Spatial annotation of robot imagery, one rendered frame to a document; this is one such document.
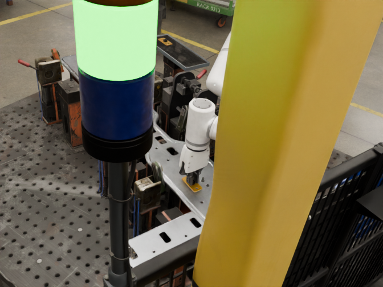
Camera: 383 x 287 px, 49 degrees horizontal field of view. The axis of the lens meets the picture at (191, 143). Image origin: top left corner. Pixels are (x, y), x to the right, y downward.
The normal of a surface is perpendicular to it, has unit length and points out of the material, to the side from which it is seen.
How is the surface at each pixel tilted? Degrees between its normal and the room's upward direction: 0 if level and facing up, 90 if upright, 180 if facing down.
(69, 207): 0
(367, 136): 0
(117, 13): 90
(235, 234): 89
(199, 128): 89
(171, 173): 0
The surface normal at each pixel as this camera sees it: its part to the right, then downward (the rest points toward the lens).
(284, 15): -0.81, 0.29
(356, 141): 0.09, -0.80
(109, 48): -0.07, 0.60
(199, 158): 0.54, 0.56
